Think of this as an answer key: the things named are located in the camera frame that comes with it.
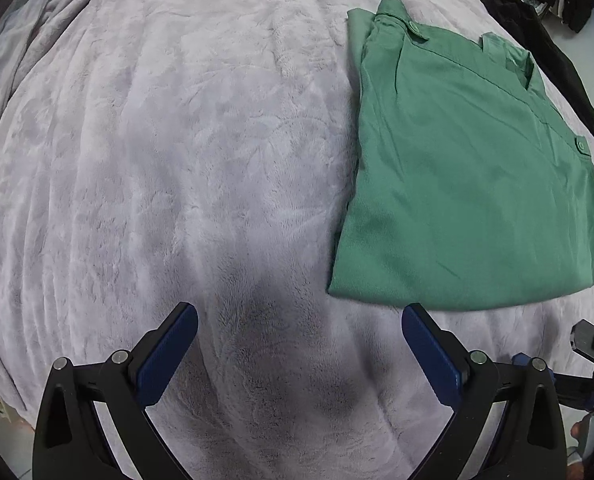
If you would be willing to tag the lilac plush bed blanket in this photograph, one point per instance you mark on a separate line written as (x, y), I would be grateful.
(202, 151)

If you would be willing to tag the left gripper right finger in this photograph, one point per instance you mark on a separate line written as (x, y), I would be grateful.
(440, 355)

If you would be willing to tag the person's right hand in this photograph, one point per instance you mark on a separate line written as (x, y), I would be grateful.
(577, 456)

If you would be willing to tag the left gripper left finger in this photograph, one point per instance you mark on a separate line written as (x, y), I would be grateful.
(159, 353)

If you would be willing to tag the green trousers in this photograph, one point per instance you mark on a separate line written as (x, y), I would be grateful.
(471, 192)

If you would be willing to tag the black clothing on hanger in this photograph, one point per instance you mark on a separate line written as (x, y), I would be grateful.
(523, 20)

